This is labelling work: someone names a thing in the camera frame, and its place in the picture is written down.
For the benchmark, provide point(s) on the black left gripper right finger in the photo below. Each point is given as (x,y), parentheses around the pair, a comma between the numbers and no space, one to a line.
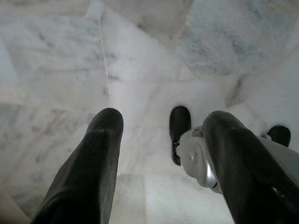
(245,175)

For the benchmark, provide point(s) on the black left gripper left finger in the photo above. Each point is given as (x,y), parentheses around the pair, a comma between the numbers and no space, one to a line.
(93,163)

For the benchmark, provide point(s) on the silver robot right leg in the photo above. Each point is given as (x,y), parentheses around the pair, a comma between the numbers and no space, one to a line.
(285,151)

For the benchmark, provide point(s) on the black robot right foot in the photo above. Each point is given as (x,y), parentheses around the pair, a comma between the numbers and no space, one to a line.
(279,135)

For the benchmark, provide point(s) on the black robot foot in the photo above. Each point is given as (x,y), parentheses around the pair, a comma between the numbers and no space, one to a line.
(279,135)
(180,121)

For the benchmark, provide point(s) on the black robot left foot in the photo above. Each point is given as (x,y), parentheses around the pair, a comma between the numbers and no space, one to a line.
(180,121)

